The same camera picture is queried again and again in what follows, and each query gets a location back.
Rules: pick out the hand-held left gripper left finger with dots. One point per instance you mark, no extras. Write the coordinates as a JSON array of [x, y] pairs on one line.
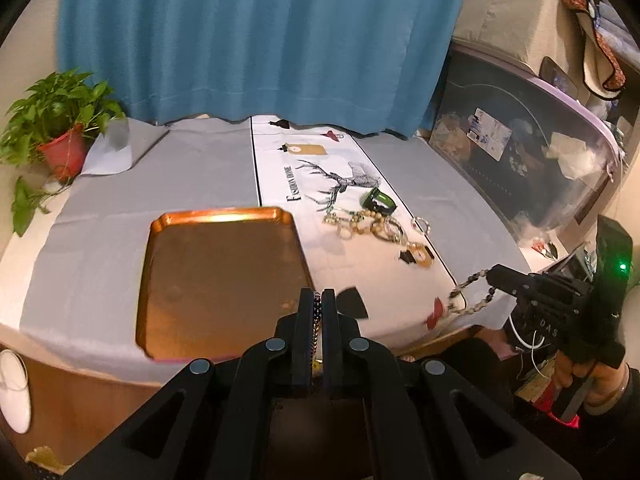
[[306, 320]]

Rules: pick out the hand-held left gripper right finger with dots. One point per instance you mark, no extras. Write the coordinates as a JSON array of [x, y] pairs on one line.
[[330, 320]]

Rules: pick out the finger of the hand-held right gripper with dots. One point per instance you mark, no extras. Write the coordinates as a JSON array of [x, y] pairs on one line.
[[507, 275], [522, 297]]

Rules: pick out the copper metal tray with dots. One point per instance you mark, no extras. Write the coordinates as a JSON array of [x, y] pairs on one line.
[[215, 280]]

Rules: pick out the thin metal bangle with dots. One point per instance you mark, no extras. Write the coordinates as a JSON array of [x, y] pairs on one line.
[[396, 234]]

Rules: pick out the dark green bangle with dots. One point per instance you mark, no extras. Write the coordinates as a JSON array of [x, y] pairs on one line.
[[378, 201]]

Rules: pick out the person's right hand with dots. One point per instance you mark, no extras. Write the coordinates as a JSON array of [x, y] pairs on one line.
[[607, 382]]

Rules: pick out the white printed table runner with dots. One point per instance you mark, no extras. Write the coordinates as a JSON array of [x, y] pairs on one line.
[[350, 270]]

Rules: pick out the large transparent storage bin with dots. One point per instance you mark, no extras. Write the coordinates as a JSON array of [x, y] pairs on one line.
[[540, 160]]

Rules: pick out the orange patterned cloth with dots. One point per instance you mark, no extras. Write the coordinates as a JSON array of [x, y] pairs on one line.
[[607, 60]]

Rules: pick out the beige fabric storage box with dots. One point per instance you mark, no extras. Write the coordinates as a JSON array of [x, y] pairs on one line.
[[510, 15]]

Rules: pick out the blue curtain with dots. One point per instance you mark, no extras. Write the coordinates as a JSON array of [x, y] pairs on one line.
[[250, 35]]

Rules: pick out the green potted plant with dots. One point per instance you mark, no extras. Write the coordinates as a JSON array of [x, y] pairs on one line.
[[60, 110]]

